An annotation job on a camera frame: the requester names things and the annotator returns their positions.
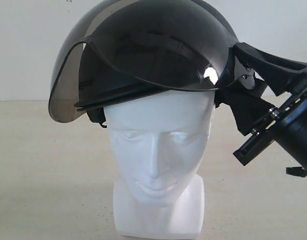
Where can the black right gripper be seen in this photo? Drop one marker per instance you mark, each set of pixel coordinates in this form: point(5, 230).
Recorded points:
point(285, 125)

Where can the black helmet with visor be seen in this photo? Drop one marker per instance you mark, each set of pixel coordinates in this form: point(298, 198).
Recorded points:
point(122, 50)

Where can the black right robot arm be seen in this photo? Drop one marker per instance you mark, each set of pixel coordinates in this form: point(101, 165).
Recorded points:
point(262, 90)

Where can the white mannequin head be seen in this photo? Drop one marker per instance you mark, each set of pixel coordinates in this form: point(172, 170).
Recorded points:
point(158, 143)

